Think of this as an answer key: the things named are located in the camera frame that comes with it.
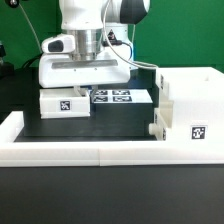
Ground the white front drawer tray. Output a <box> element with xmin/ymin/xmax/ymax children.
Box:
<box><xmin>148</xmin><ymin>99</ymin><xmax>173</xmax><ymax>141</ymax></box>

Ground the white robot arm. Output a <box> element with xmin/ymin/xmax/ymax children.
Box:
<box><xmin>39</xmin><ymin>0</ymin><xmax>150</xmax><ymax>90</ymax></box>

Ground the white fiducial marker sheet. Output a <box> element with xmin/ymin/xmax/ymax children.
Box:
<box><xmin>89</xmin><ymin>89</ymin><xmax>152</xmax><ymax>104</ymax></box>

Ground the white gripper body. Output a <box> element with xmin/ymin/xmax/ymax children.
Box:
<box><xmin>39</xmin><ymin>34</ymin><xmax>130</xmax><ymax>88</ymax></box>

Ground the white thin cable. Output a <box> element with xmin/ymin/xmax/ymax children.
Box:
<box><xmin>101</xmin><ymin>0</ymin><xmax>159</xmax><ymax>70</ymax></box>

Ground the white drawer cabinet box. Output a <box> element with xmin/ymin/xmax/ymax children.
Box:
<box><xmin>155</xmin><ymin>67</ymin><xmax>224</xmax><ymax>143</ymax></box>

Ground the white drawer tray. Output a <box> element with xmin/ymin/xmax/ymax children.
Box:
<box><xmin>39</xmin><ymin>88</ymin><xmax>90</xmax><ymax>119</ymax></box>
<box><xmin>148</xmin><ymin>99</ymin><xmax>173</xmax><ymax>141</ymax></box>

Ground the white U-shaped border frame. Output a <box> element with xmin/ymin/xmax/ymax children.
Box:
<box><xmin>0</xmin><ymin>111</ymin><xmax>224</xmax><ymax>167</ymax></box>

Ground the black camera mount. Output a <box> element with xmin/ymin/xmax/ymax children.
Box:
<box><xmin>0</xmin><ymin>41</ymin><xmax>14</xmax><ymax>78</ymax></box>

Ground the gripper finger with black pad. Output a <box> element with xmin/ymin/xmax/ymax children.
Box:
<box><xmin>73</xmin><ymin>86</ymin><xmax>85</xmax><ymax>97</ymax></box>
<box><xmin>91</xmin><ymin>85</ymin><xmax>99</xmax><ymax>97</ymax></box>

